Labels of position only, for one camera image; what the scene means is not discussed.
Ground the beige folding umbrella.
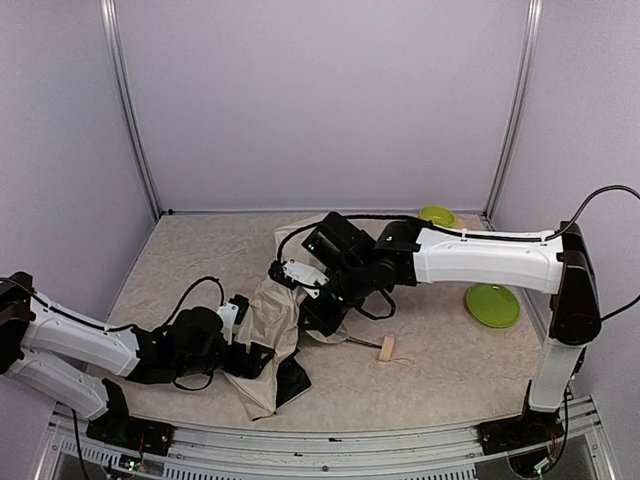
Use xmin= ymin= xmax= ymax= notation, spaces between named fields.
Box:
xmin=219 ymin=213 xmax=417 ymax=422

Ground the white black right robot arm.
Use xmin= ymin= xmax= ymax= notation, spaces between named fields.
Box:
xmin=283 ymin=212 xmax=602 ymax=413

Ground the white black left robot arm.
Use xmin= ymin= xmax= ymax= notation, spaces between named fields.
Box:
xmin=1 ymin=272 xmax=275 ymax=424

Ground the green plastic bowl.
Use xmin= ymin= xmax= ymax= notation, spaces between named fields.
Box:
xmin=419 ymin=205 xmax=456 ymax=227

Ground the beige round plate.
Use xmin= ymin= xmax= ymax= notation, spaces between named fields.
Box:
xmin=452 ymin=214 xmax=474 ymax=230

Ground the green flat plate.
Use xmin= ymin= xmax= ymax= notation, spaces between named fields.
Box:
xmin=465 ymin=284 xmax=521 ymax=329

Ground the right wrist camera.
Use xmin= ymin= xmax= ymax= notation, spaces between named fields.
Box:
xmin=268 ymin=260 xmax=329 ymax=299

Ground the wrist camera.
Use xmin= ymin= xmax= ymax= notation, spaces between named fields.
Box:
xmin=268 ymin=260 xmax=329 ymax=299
xmin=216 ymin=294 xmax=250 ymax=345

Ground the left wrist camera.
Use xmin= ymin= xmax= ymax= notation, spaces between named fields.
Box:
xmin=216 ymin=294 xmax=250 ymax=345

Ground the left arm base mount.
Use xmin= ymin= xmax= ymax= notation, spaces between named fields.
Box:
xmin=86 ymin=417 xmax=175 ymax=457

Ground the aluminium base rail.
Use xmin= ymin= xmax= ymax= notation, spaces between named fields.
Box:
xmin=32 ymin=397 xmax=621 ymax=479

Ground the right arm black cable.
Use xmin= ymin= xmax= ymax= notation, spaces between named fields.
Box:
xmin=544 ymin=185 xmax=640 ymax=324

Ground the right corner aluminium post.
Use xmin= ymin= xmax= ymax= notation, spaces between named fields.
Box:
xmin=483 ymin=0 xmax=543 ymax=224

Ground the corner aluminium post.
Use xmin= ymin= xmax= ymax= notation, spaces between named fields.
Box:
xmin=483 ymin=0 xmax=543 ymax=224
xmin=100 ymin=0 xmax=163 ymax=222

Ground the left corner aluminium post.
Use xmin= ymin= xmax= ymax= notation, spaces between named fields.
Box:
xmin=100 ymin=0 xmax=163 ymax=222

